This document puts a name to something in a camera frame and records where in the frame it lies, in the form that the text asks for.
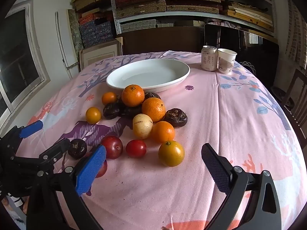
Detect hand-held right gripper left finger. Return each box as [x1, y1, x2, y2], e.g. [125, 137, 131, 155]
[25, 145, 107, 230]

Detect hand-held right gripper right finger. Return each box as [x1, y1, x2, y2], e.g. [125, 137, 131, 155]
[201, 143, 281, 230]

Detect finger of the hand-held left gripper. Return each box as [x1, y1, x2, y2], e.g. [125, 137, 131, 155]
[7, 120, 44, 146]
[38, 138, 71, 167]

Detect dark water chestnut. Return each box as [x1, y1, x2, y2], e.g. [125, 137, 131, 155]
[68, 139, 88, 160]
[119, 102, 142, 119]
[144, 92, 162, 101]
[103, 103, 121, 120]
[164, 108, 188, 128]

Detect large red plum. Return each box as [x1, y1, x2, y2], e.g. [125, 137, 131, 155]
[101, 136, 123, 160]

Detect large yellow-orange citrus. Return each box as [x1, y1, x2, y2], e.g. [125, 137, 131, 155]
[158, 140, 185, 167]

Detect small red plum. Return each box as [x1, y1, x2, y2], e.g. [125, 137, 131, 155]
[96, 159, 108, 178]
[126, 139, 147, 158]

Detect small yellow-orange citrus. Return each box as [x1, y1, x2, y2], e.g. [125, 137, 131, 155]
[86, 107, 102, 124]

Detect pale yellow fruit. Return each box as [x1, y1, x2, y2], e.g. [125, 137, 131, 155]
[133, 114, 153, 140]

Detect small smooth orange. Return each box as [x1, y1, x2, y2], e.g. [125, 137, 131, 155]
[101, 92, 118, 106]

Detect mandarin orange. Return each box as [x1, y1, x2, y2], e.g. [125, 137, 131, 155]
[121, 84, 145, 107]
[141, 97, 167, 122]

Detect white oval plate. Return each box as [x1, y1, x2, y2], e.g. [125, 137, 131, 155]
[106, 58, 191, 93]

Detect white framed window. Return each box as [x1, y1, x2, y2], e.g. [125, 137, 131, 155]
[0, 0, 51, 125]

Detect white board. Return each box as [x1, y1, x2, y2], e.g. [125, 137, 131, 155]
[55, 11, 73, 79]

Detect white paper cup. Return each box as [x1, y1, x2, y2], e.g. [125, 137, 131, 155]
[217, 48, 237, 75]

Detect mottled grey board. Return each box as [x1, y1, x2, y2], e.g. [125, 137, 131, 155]
[67, 8, 83, 53]

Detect dark wooden chair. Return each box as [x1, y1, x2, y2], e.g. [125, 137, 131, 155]
[279, 68, 307, 149]
[116, 26, 204, 55]

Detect white drink can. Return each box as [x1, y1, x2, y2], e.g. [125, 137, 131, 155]
[201, 45, 219, 71]

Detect stack of blue patterned boxes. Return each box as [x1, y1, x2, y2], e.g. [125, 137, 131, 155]
[78, 13, 116, 48]

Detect dark wooden chair back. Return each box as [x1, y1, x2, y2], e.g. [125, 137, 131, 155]
[116, 26, 204, 55]

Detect metal shelf rack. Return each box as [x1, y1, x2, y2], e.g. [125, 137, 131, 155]
[108, 0, 276, 37]

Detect stack of flat wooden boxes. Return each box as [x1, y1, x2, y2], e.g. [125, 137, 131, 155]
[222, 1, 274, 29]

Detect stack of woven boxes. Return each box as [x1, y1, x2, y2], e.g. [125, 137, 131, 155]
[114, 0, 237, 33]

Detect wooden picture frame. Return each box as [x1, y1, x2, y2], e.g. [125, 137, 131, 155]
[79, 39, 123, 71]

